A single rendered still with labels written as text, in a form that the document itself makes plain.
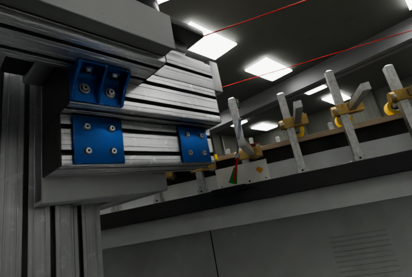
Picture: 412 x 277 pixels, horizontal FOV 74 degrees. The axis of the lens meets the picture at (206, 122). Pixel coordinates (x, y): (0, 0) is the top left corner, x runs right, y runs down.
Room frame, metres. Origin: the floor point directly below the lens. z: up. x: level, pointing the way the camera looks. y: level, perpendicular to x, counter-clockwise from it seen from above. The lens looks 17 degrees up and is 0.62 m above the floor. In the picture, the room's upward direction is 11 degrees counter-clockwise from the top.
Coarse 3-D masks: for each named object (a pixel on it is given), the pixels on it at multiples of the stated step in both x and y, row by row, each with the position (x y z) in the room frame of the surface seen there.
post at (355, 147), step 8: (328, 72) 1.24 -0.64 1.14; (328, 80) 1.25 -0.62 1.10; (336, 88) 1.24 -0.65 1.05; (336, 96) 1.24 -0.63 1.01; (336, 104) 1.25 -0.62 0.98; (344, 120) 1.24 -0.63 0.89; (344, 128) 1.26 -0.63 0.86; (352, 128) 1.24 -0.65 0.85; (352, 136) 1.24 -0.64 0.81; (352, 144) 1.24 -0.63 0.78; (352, 152) 1.27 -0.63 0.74; (360, 152) 1.24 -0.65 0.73
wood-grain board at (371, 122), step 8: (368, 120) 1.39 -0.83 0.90; (376, 120) 1.38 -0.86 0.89; (384, 120) 1.37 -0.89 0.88; (392, 120) 1.37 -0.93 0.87; (336, 128) 1.43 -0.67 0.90; (360, 128) 1.42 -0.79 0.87; (304, 136) 1.47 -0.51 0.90; (312, 136) 1.46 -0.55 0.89; (320, 136) 1.45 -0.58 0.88; (272, 144) 1.51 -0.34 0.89; (280, 144) 1.50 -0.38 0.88; (288, 144) 1.49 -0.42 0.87; (224, 160) 1.60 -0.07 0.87
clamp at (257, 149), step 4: (256, 148) 1.34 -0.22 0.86; (260, 148) 1.33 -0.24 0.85; (240, 152) 1.36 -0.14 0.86; (244, 152) 1.35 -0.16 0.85; (256, 152) 1.34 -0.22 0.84; (260, 152) 1.33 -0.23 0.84; (240, 156) 1.36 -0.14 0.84; (244, 156) 1.35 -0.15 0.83; (248, 156) 1.35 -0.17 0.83; (252, 156) 1.35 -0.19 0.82; (256, 156) 1.35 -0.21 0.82; (260, 156) 1.37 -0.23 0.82; (240, 160) 1.36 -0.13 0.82
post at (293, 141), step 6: (282, 96) 1.30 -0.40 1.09; (282, 102) 1.30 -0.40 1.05; (282, 108) 1.30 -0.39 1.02; (282, 114) 1.32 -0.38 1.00; (288, 114) 1.30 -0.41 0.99; (288, 132) 1.31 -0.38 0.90; (294, 132) 1.30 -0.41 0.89; (294, 138) 1.30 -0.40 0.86; (294, 144) 1.30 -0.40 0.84; (294, 150) 1.30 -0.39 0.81; (300, 150) 1.30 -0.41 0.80; (294, 156) 1.31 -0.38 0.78; (300, 156) 1.30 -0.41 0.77; (300, 162) 1.30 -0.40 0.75
